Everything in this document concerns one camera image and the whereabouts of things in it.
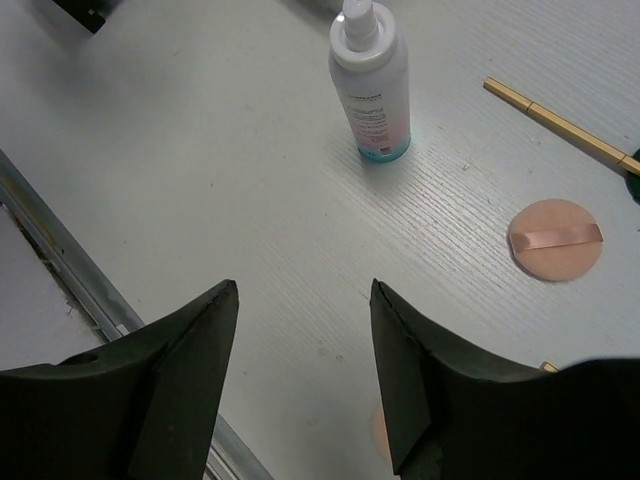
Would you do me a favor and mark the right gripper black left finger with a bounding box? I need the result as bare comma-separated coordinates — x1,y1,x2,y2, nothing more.
1,280,239,479

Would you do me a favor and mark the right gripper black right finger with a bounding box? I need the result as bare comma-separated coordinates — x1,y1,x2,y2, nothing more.
370,281,639,479

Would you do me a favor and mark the peach puff with ribbon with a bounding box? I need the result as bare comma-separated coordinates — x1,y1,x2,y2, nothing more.
507,199,604,282

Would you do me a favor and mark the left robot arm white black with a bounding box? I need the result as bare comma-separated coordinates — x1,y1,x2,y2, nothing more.
53,0,114,34

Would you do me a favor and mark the gold makeup pencil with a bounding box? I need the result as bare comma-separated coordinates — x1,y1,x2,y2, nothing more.
483,77,639,175
540,362,559,373

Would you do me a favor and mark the peach round powder puff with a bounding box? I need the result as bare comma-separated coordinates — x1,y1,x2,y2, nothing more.
370,403,392,465

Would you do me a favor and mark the white spray bottle teal base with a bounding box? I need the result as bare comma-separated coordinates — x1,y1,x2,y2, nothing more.
329,1,411,163

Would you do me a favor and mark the aluminium frame rail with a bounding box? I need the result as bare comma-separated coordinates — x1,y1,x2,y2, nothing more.
1,158,269,479

